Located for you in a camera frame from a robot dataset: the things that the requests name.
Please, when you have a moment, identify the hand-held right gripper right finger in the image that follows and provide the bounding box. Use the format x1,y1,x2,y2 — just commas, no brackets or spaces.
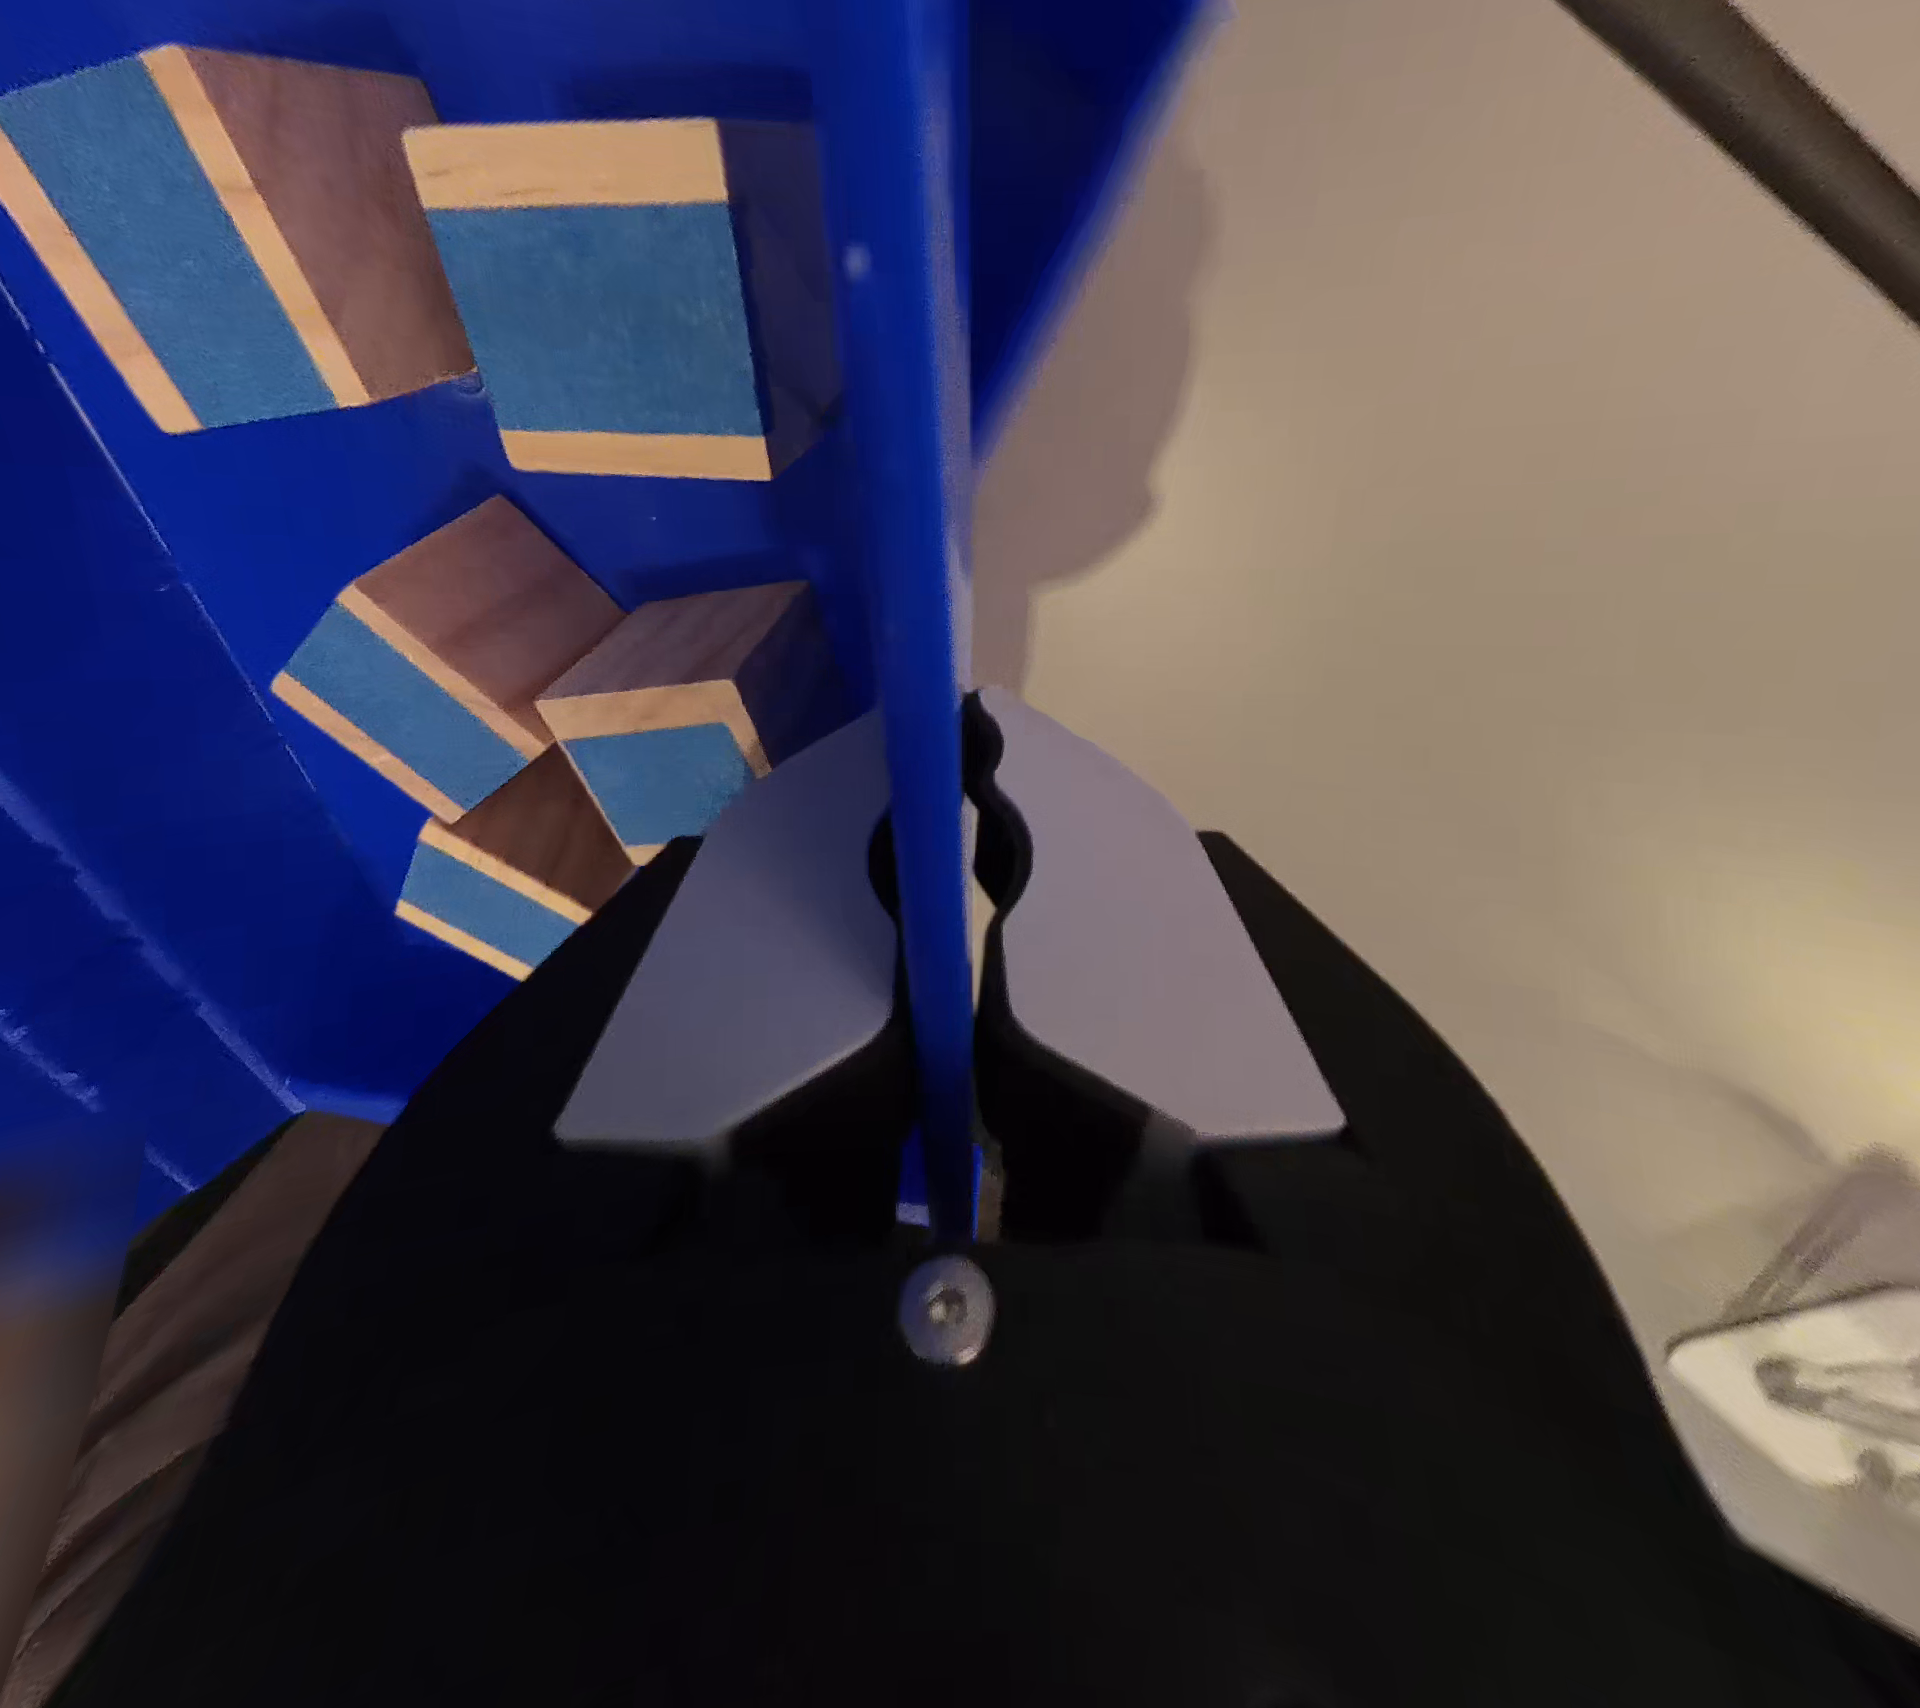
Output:
969,685,1351,1243

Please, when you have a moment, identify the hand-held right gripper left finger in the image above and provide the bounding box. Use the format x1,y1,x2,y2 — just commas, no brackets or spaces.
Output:
552,712,909,1236

